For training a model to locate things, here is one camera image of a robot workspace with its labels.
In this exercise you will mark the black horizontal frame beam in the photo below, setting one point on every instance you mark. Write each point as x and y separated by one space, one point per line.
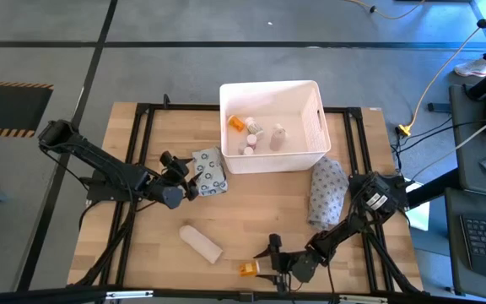
57 295

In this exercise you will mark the black hazard-striped floor mat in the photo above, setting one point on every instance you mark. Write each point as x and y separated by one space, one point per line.
7 107

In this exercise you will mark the black aluminium table frame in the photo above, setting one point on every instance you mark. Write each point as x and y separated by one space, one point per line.
354 113

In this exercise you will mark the orange pill bottle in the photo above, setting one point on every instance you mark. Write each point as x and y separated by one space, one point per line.
248 269
236 123

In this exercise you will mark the white labelled pill bottle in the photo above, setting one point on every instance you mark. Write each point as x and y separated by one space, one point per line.
254 126

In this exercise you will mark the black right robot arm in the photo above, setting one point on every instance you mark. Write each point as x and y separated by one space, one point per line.
340 234

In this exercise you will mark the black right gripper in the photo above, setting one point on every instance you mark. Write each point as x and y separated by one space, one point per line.
298 266

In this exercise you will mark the grey floor block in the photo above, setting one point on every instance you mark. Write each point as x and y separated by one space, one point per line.
439 107

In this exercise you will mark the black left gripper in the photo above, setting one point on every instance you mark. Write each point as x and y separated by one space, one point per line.
171 194

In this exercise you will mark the small grey printed pouch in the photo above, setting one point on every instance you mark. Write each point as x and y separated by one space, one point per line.
210 173

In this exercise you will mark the person's shoe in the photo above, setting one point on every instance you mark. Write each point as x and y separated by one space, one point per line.
471 68

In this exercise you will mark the grey desk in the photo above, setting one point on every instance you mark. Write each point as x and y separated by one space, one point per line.
454 253
468 160

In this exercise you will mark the large grey printed pouch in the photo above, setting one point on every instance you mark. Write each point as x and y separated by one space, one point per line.
327 194

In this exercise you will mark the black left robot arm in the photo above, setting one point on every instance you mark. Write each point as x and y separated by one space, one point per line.
99 160

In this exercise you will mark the long white bandage roll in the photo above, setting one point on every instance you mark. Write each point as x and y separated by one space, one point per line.
201 244

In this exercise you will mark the white perforated plastic basket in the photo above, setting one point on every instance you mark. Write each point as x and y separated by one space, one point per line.
268 97

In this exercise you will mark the small white bottle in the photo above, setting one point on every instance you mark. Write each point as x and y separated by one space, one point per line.
277 137

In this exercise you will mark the black diagonal strut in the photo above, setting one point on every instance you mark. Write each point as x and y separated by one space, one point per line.
437 188

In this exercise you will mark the silver frame bracket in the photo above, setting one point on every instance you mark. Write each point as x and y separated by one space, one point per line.
129 294
363 300

